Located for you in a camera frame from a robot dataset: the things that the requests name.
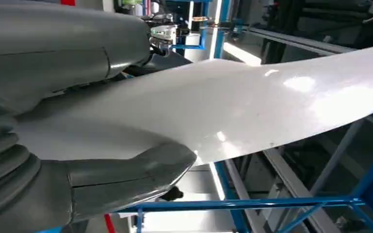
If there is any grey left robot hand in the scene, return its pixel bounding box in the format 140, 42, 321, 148
0, 0, 197, 232

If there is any white curved plastic part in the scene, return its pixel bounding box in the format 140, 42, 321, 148
14, 42, 373, 168

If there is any red barrier belt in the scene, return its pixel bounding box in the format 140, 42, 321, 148
103, 213, 117, 233

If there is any blue metal shelf rack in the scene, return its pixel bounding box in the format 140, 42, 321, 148
116, 0, 373, 233

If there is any grey metal frame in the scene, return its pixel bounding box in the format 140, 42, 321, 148
225, 26, 373, 233

